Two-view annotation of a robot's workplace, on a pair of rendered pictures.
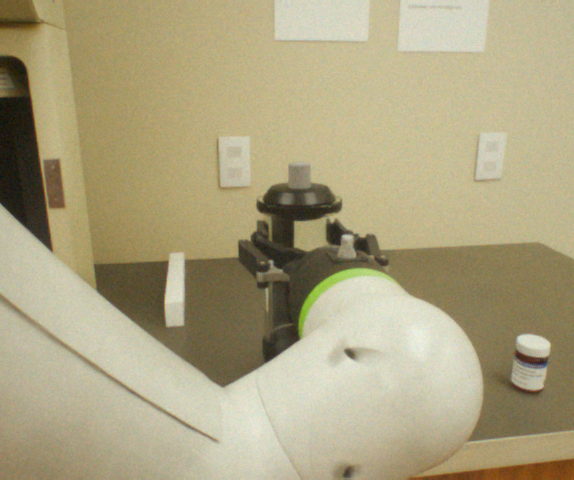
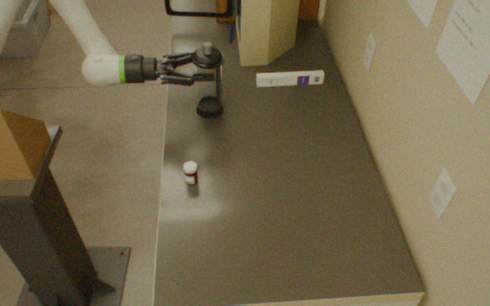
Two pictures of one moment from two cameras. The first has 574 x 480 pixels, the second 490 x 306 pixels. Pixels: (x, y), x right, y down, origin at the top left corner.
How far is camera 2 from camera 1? 1.60 m
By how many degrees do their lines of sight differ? 80
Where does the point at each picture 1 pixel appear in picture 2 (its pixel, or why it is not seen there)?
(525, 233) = (435, 281)
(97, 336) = (71, 20)
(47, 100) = not seen: outside the picture
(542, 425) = (166, 174)
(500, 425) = (169, 162)
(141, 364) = (77, 28)
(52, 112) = not seen: outside the picture
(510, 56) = (487, 131)
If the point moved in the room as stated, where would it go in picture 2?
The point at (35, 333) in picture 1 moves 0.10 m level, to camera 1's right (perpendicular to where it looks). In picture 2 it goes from (65, 14) to (54, 31)
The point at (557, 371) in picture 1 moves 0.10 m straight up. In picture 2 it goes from (200, 195) to (198, 174)
